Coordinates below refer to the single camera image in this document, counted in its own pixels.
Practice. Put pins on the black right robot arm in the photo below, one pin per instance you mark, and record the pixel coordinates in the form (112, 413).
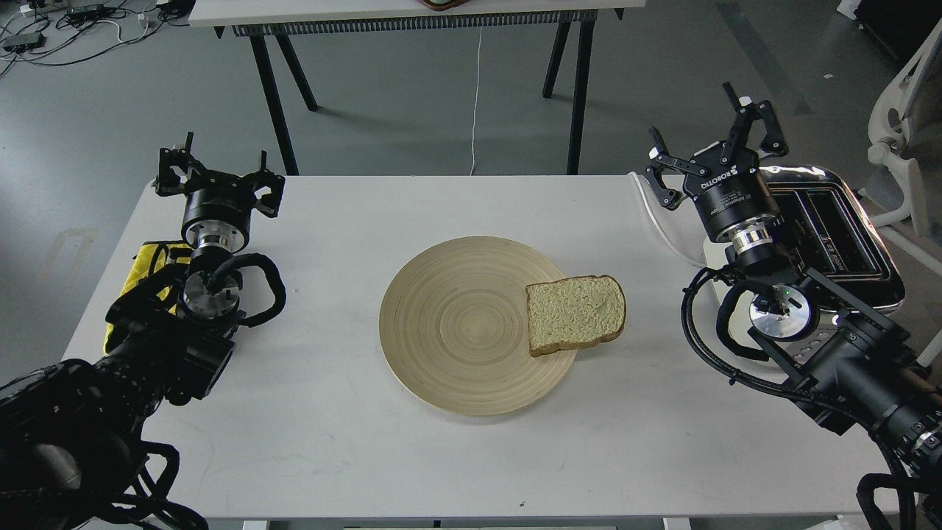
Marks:
(865, 374)

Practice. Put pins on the slice of bread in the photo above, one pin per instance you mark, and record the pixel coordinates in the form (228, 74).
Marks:
(574, 313)

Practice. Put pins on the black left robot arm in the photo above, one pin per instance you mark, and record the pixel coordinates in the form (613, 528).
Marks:
(73, 446)

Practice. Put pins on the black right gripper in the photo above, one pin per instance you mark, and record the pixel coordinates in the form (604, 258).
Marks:
(728, 193)

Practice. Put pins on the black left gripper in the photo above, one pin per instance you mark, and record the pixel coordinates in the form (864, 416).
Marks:
(218, 205)

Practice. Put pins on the white chrome toaster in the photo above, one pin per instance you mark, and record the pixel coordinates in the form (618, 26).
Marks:
(822, 227)

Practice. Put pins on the background table black legs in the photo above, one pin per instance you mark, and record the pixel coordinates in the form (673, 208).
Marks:
(280, 20)

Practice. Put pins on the brown object on background table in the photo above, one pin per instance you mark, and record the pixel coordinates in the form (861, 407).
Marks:
(444, 3)

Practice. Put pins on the white office chair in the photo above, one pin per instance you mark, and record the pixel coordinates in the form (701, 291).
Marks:
(891, 128)

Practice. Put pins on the round bamboo plate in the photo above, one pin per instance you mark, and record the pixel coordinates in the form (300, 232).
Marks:
(453, 326)

